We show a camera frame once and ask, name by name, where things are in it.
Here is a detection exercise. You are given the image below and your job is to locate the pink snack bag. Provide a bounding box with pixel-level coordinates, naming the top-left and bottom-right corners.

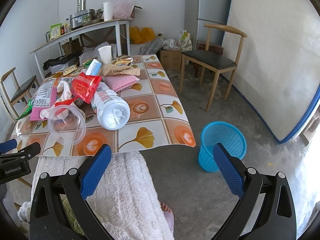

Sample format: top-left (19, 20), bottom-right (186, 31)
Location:
top-left (30, 78), bottom-right (57, 121)

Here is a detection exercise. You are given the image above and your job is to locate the light blue carton box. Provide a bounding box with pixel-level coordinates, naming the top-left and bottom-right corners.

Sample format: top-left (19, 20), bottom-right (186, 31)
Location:
top-left (86, 59), bottom-right (102, 76)

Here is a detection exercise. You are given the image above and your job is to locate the small green snack packet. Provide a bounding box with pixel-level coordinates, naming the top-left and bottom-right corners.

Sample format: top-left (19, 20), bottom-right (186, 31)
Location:
top-left (83, 59), bottom-right (93, 68)

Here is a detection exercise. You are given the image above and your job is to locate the gold snack packet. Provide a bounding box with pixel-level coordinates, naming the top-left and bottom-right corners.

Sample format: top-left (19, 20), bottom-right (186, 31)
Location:
top-left (115, 55), bottom-right (133, 66)

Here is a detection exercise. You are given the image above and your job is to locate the wooden chair black seat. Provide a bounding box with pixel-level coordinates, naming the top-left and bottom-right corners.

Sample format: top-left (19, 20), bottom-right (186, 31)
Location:
top-left (180, 24), bottom-right (247, 111)

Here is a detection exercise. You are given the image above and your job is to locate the silver refrigerator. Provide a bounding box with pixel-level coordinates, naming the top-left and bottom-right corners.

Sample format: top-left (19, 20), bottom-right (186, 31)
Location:
top-left (184, 0), bottom-right (232, 50)

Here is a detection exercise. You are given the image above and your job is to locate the grey plastic bag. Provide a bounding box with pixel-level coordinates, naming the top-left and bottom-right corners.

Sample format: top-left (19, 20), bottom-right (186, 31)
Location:
top-left (139, 36), bottom-right (165, 55)

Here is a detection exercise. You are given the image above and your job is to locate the clear plastic cup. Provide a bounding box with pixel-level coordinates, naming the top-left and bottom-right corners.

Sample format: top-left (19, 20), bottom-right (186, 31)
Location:
top-left (48, 105), bottom-right (86, 146)

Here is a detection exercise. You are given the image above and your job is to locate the green chip bag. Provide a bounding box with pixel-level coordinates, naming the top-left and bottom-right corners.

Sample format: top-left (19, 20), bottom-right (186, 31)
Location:
top-left (16, 98), bottom-right (35, 121)

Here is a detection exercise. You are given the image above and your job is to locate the white side table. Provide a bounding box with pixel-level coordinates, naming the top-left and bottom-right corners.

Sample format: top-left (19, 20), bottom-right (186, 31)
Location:
top-left (30, 18), bottom-right (133, 81)

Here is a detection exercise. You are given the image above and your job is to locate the red snack wrapper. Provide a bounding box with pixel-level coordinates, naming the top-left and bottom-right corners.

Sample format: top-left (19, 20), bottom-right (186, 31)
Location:
top-left (71, 72), bottom-right (102, 104)

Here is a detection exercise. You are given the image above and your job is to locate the white paper towel roll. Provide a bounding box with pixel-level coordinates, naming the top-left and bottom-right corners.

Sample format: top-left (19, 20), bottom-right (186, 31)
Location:
top-left (103, 2), bottom-right (113, 21)

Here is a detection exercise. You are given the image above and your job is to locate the white paper cup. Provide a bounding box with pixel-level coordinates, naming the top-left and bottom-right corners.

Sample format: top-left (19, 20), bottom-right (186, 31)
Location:
top-left (98, 45), bottom-right (113, 64)

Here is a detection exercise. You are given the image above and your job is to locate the metal rice cooker pot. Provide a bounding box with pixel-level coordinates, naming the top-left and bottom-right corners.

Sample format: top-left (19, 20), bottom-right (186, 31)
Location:
top-left (69, 9), bottom-right (95, 30)

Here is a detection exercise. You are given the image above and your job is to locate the white fluffy pants leg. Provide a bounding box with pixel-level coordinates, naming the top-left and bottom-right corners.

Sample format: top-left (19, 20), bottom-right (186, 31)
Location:
top-left (17, 151), bottom-right (175, 240)

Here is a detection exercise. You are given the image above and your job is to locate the yellow cracker packet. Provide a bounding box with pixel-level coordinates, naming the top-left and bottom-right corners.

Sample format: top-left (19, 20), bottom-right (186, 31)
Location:
top-left (63, 64), bottom-right (78, 76)

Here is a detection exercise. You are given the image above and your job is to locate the pink clear plastic bag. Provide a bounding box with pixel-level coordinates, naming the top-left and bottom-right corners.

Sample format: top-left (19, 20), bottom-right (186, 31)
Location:
top-left (109, 0), bottom-right (136, 20)

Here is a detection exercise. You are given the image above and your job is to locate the white mattress blue edge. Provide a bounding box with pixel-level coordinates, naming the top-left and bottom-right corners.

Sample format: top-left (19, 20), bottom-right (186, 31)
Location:
top-left (228, 0), bottom-right (319, 143)

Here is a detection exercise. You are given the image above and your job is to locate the foot in pink slipper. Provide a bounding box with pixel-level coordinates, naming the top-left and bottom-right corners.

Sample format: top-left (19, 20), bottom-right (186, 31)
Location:
top-left (160, 202), bottom-right (174, 233)

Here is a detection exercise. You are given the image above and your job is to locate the blue mesh trash basket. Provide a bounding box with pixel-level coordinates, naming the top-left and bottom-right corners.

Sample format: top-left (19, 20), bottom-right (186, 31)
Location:
top-left (198, 121), bottom-right (247, 172)

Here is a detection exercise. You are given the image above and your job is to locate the pink sponge cloth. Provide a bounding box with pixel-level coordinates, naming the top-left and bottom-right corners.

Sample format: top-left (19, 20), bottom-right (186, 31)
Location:
top-left (103, 75), bottom-right (140, 92)

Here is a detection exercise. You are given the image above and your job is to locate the yellow plastic bag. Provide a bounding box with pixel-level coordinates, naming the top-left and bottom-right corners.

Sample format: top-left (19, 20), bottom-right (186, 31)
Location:
top-left (129, 26), bottom-right (156, 44)

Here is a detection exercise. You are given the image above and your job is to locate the cardboard box on floor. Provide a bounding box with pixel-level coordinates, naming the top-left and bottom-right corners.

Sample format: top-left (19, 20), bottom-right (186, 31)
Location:
top-left (160, 50), bottom-right (181, 70)

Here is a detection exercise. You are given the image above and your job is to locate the white yogurt drink bottle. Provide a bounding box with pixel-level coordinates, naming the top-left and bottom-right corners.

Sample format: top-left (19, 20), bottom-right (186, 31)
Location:
top-left (91, 82), bottom-right (130, 131)

